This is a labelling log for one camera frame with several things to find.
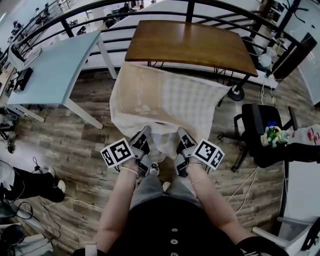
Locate person's left forearm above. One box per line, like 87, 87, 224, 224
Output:
93, 159, 140, 253

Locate black box device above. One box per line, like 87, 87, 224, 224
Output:
12, 66, 34, 94

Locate person's left sneaker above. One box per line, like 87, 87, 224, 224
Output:
149, 161, 161, 177

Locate white plastic bag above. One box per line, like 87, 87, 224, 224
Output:
257, 46, 276, 66

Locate black shirt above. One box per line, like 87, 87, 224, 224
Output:
72, 196, 288, 256

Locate white arm strap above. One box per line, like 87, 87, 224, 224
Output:
84, 241, 98, 256

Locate thin chain bracelet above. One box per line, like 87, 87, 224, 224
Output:
191, 175, 208, 186

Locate brown wooden table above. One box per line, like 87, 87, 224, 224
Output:
124, 19, 259, 86

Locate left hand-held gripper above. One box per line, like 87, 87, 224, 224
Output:
99, 126, 153, 177

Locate person's right forearm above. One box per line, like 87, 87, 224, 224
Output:
186, 159, 253, 245

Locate black office chair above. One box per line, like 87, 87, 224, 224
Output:
217, 103, 320, 173

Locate grey jeans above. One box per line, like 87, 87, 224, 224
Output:
129, 172, 202, 211

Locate black metal railing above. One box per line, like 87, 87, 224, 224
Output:
0, 0, 316, 76

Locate brown wooden post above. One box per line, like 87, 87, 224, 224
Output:
271, 32, 318, 81

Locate clear bag with red print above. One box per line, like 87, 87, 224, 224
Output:
287, 126, 320, 146

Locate light blue table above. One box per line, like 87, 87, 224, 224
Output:
6, 31, 118, 130

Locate beige checkered tablecloth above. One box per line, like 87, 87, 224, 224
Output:
109, 61, 231, 163

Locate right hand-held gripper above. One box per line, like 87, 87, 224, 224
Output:
174, 126, 225, 178

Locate pearl bracelet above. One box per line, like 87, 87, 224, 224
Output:
119, 166, 139, 176

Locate artificial flower bunch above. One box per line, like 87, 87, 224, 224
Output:
259, 121, 291, 150

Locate white chair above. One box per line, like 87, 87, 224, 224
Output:
251, 216, 320, 253

